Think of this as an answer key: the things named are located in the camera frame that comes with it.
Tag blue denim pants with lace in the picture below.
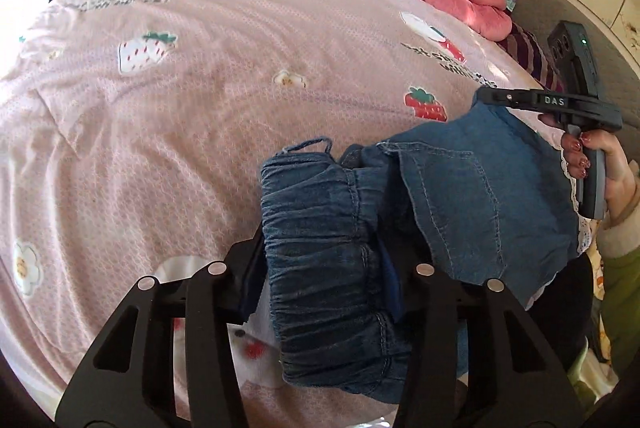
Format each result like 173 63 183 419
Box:
262 103 579 403

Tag white and green sleeve forearm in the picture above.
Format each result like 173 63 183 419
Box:
597 206 640 376

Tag right hand red nails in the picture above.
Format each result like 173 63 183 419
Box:
561 130 639 230

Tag striped purple pillow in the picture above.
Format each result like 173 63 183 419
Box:
498 22 565 92

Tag grey padded headboard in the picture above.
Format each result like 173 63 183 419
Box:
514 0 639 133

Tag pink strawberry print bed sheet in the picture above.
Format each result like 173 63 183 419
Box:
1 0 536 418

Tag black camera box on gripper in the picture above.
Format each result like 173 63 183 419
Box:
547 21 601 99

